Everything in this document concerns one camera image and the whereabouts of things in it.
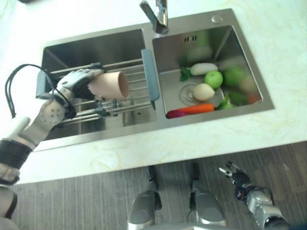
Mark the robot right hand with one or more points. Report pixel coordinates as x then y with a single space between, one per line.
237 176

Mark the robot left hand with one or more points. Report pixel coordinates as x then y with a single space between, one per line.
76 82

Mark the beige ceramic cup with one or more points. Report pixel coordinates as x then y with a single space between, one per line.
110 85

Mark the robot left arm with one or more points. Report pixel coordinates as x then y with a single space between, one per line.
39 122

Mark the stainless steel double sink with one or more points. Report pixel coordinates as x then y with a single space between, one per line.
115 48

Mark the green pepper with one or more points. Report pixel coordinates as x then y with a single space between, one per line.
224 104

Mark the sink drain rack, grey-blue ends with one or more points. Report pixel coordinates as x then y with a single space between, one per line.
149 74

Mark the orange carrot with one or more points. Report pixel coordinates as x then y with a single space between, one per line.
199 108

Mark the magenta red vegetable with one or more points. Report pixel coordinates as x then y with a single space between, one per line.
175 114

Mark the cream white onion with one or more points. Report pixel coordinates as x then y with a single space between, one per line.
203 92

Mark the round sink drain strainer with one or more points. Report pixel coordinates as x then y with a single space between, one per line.
187 92

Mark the robot left leg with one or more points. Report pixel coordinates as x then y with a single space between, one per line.
144 206

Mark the green apple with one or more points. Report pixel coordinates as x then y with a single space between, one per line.
213 79

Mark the chrome kitchen faucet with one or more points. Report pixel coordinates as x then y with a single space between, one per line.
159 18

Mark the green leafy vegetable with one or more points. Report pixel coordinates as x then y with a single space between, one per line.
185 74

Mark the white radish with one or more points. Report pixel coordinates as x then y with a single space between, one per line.
204 68

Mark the round steel sink cap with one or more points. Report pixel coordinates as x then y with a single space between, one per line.
217 19

